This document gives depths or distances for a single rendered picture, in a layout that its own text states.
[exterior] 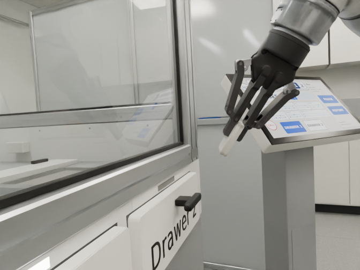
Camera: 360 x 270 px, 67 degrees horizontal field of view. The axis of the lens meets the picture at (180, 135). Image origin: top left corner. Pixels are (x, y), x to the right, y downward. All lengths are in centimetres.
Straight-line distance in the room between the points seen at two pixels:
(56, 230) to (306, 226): 103
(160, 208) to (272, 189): 74
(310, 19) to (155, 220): 38
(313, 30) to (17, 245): 45
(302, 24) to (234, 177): 147
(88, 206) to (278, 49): 36
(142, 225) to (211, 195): 156
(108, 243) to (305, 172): 92
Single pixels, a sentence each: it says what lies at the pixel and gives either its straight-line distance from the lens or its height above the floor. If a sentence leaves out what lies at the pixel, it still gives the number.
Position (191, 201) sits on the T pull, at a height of 91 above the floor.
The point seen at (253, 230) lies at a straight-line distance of 194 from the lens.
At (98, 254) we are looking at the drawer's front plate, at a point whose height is 92.
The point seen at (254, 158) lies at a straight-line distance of 181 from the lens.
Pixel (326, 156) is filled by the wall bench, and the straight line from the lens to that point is 310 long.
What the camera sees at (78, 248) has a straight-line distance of 30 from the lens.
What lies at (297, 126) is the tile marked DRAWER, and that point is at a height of 101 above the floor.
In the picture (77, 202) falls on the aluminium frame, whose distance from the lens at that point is 29.
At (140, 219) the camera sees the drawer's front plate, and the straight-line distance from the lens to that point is 37.
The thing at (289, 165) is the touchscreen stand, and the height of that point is 86.
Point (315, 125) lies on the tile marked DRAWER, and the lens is 104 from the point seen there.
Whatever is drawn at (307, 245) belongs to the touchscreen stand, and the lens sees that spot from 122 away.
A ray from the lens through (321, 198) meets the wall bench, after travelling 318.
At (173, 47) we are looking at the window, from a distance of 63.
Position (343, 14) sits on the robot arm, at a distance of 56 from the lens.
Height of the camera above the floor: 105
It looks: 3 degrees down
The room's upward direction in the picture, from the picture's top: 3 degrees counter-clockwise
